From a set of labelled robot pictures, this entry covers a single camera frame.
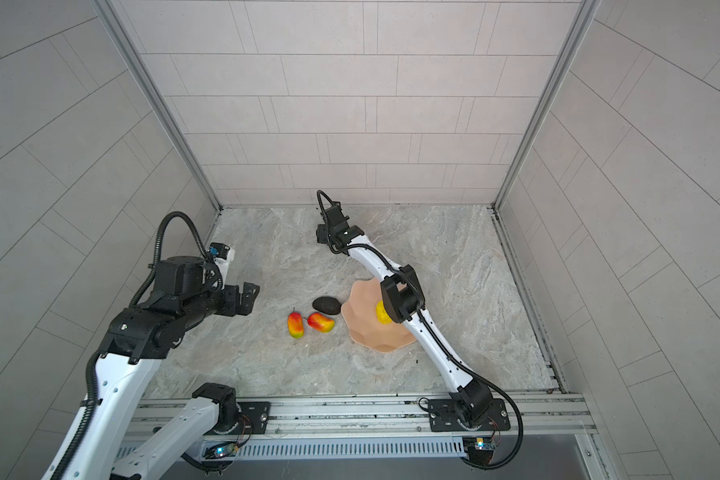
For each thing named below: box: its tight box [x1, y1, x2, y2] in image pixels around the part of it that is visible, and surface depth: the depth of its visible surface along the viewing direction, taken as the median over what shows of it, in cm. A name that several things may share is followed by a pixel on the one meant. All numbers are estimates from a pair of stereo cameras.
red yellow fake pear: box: [288, 307, 304, 339], surface depth 85 cm
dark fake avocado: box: [312, 296, 342, 315], surface depth 88 cm
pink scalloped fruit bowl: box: [341, 277, 416, 353], surface depth 87 cm
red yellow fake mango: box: [307, 312, 335, 333], surface depth 86 cm
